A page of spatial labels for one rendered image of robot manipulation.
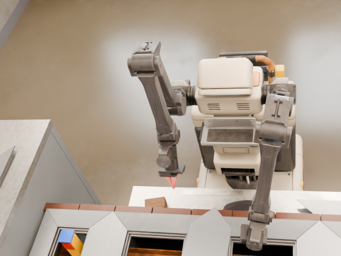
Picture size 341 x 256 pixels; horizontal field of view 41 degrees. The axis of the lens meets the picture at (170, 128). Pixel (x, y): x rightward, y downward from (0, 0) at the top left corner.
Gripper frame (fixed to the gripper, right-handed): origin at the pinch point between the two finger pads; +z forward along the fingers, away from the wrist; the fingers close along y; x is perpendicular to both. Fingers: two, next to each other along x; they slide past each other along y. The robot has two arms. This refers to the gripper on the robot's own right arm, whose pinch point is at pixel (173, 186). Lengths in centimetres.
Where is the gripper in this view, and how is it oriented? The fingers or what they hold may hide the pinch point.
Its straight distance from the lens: 194.4
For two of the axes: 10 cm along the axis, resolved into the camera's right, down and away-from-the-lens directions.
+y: 9.7, 0.1, -2.6
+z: 1.0, 9.1, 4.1
